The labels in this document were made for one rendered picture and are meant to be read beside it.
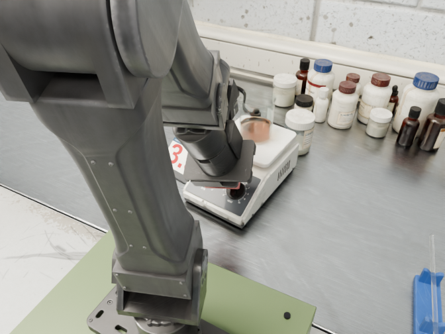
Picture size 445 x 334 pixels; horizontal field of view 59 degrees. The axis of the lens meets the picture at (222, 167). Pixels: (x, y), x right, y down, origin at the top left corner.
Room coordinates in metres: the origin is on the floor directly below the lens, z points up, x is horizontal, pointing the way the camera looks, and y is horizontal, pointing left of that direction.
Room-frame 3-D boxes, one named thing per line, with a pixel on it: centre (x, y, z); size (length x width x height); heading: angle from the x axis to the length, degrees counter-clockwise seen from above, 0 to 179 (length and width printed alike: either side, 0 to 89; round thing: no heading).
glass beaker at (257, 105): (0.59, -0.06, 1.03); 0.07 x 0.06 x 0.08; 160
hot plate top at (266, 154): (0.59, -0.06, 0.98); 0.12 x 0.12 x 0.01; 55
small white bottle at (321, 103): (0.79, -0.23, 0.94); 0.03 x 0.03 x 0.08
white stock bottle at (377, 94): (0.79, -0.35, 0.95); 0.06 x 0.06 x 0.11
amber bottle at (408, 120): (0.70, -0.40, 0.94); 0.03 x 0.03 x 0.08
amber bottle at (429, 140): (0.68, -0.44, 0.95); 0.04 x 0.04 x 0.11
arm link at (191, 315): (0.23, 0.06, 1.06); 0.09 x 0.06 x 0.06; 81
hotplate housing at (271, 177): (0.57, -0.04, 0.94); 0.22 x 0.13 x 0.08; 145
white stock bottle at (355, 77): (0.84, -0.31, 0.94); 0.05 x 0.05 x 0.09
